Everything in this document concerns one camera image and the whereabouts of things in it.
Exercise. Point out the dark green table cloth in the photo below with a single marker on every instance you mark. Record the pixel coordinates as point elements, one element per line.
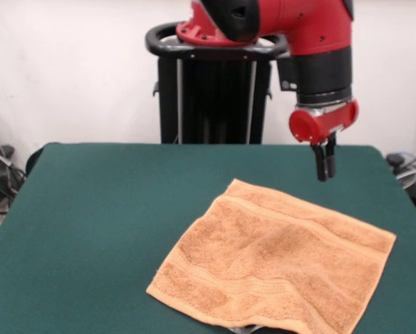
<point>89,226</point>

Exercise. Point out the small black device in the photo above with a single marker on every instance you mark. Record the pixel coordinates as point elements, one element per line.
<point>396,159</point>

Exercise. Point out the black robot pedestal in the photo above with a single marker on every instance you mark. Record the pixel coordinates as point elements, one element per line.
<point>211,104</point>

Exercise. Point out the black plug block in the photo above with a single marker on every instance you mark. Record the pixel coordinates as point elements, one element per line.
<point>6,150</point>

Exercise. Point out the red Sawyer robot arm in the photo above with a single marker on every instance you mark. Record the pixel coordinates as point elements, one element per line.
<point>298,21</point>

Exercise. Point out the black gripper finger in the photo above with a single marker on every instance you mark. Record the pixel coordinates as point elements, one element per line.
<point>332,163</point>
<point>322,170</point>

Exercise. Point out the orange terry towel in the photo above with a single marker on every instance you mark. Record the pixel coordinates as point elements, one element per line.
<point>270,261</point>

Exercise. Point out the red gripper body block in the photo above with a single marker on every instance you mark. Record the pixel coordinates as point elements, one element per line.
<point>326,120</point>

